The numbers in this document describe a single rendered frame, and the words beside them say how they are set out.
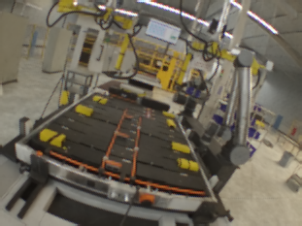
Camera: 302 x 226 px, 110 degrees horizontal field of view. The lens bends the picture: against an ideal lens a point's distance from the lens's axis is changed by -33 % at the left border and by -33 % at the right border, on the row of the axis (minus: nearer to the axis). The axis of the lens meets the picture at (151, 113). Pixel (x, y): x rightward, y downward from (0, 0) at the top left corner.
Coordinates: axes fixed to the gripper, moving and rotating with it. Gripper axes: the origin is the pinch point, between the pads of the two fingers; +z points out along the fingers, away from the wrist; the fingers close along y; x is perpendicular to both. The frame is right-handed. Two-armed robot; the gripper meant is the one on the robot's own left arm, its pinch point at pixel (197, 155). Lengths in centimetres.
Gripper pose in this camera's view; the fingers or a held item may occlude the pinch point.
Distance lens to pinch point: 169.6
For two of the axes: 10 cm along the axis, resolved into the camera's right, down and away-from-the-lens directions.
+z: -3.2, 9.0, 3.0
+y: 9.4, 2.7, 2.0
